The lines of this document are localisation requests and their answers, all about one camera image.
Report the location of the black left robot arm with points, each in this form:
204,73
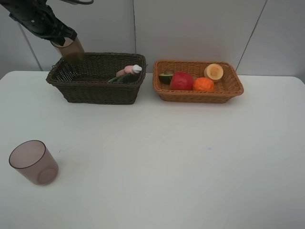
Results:
5,3

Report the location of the halved avocado with pit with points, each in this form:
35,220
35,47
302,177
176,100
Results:
166,76

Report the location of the pink spray bottle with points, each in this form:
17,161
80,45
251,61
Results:
133,69

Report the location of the dark green pump bottle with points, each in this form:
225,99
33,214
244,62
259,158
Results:
126,78

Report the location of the light orange wicker basket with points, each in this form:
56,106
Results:
228,87

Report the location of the dark brown wicker basket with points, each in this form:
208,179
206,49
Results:
90,81

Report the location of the orange mandarin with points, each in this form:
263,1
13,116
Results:
203,84

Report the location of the purple translucent plastic cup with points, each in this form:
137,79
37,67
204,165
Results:
33,160

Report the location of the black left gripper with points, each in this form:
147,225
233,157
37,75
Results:
39,19

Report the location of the red yellow apple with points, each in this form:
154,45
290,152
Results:
181,81

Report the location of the brown translucent plastic cup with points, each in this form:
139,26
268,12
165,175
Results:
72,51

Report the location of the red orange round fruit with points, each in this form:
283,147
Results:
214,72

